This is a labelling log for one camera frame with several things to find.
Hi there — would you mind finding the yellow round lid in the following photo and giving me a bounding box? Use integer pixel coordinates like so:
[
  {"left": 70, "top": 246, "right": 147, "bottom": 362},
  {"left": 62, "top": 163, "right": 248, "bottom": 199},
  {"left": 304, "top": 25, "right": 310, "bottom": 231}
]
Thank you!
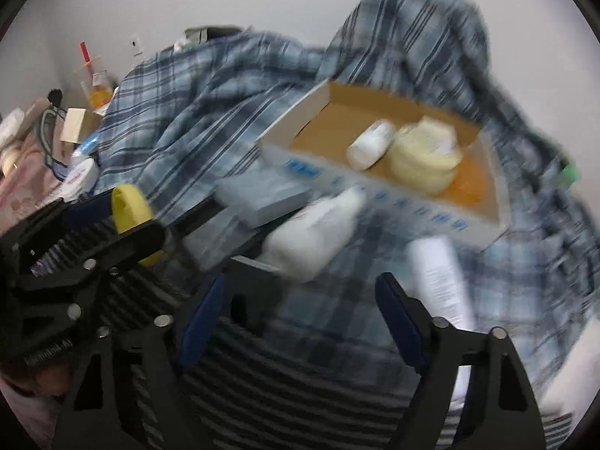
[{"left": 109, "top": 183, "right": 163, "bottom": 269}]

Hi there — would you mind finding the white lotion tube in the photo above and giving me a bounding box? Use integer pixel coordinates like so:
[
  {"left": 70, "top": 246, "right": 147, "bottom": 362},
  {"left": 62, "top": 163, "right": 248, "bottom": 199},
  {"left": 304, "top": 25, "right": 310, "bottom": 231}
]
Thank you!
[{"left": 406, "top": 235, "right": 477, "bottom": 408}]

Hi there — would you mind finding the grey blue carton box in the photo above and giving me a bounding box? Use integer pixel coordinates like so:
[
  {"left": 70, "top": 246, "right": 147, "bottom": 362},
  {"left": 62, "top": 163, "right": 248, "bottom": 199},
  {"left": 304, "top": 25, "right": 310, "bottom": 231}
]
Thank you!
[{"left": 214, "top": 169, "right": 313, "bottom": 229}]

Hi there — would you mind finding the large white plastic bottle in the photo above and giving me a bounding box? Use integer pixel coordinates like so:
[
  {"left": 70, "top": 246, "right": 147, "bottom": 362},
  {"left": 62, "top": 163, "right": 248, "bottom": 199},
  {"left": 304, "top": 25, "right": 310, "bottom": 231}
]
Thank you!
[{"left": 262, "top": 186, "right": 367, "bottom": 282}]

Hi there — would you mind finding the cream round tin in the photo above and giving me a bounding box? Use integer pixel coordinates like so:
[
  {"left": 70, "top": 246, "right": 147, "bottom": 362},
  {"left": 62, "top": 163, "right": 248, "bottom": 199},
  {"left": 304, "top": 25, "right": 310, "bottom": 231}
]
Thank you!
[{"left": 387, "top": 116, "right": 463, "bottom": 196}]

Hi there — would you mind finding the small white pill bottle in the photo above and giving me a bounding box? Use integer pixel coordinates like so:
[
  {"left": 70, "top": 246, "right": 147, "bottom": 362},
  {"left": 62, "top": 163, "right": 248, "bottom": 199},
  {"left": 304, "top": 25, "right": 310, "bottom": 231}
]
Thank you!
[{"left": 346, "top": 120, "right": 397, "bottom": 171}]

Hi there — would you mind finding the black square frame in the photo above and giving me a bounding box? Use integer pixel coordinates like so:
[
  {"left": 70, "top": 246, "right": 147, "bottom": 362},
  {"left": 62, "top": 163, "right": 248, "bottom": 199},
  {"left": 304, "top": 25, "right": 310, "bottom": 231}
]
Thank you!
[{"left": 169, "top": 195, "right": 298, "bottom": 273}]

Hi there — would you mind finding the person left hand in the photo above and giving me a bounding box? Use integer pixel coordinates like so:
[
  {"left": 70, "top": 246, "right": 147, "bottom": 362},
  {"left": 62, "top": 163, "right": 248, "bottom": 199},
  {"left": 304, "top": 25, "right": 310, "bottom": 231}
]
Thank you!
[{"left": 1, "top": 364, "right": 71, "bottom": 397}]

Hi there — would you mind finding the white round jar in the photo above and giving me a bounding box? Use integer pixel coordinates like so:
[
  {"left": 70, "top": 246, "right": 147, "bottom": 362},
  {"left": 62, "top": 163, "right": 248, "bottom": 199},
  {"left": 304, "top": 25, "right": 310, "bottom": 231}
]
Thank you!
[{"left": 57, "top": 157, "right": 100, "bottom": 201}]

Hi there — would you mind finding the pink floral fabric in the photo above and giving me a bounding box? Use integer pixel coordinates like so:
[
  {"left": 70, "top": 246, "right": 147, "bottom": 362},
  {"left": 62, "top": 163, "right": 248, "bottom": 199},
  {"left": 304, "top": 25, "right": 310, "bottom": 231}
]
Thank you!
[{"left": 1, "top": 97, "right": 59, "bottom": 234}]

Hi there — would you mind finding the small wooden box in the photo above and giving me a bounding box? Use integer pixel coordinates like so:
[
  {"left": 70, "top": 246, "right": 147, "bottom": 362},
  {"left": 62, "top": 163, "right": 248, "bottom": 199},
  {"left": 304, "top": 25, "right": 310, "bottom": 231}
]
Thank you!
[{"left": 60, "top": 108, "right": 103, "bottom": 144}]

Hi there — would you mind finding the plastic cup with red straw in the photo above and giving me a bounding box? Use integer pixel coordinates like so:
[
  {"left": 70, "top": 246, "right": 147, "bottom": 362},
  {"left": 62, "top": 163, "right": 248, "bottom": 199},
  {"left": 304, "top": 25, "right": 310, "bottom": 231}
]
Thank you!
[{"left": 75, "top": 41, "right": 114, "bottom": 111}]

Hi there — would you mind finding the striped grey cloth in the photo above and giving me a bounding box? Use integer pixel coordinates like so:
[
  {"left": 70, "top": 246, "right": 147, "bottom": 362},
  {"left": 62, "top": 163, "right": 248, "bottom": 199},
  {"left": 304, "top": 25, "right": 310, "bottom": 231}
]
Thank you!
[{"left": 27, "top": 223, "right": 461, "bottom": 450}]

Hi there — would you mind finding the blue plaid shirt cloth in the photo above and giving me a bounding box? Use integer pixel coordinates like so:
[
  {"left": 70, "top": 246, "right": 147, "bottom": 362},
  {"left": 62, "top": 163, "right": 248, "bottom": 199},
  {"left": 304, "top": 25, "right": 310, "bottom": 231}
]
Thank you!
[{"left": 97, "top": 0, "right": 599, "bottom": 394}]

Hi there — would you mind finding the white cardboard tray box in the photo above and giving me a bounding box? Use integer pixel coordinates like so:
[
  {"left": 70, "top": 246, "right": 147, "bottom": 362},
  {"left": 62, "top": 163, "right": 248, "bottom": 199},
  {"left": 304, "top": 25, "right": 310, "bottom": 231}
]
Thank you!
[{"left": 257, "top": 80, "right": 512, "bottom": 249}]

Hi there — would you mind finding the green tissue pack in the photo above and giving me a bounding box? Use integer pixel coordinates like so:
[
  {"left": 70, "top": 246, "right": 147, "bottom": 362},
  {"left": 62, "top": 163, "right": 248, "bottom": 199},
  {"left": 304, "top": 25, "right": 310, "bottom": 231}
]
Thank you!
[{"left": 558, "top": 159, "right": 581, "bottom": 189}]

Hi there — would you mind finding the wall socket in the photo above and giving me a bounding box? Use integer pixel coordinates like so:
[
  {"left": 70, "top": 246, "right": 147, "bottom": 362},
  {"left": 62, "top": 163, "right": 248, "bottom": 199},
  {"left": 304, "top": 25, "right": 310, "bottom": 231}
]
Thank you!
[{"left": 129, "top": 34, "right": 143, "bottom": 58}]

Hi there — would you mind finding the grey box at wall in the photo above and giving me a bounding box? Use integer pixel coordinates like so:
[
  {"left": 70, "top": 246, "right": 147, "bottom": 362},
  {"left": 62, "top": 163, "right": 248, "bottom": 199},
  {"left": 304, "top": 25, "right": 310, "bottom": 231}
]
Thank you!
[{"left": 181, "top": 25, "right": 243, "bottom": 46}]

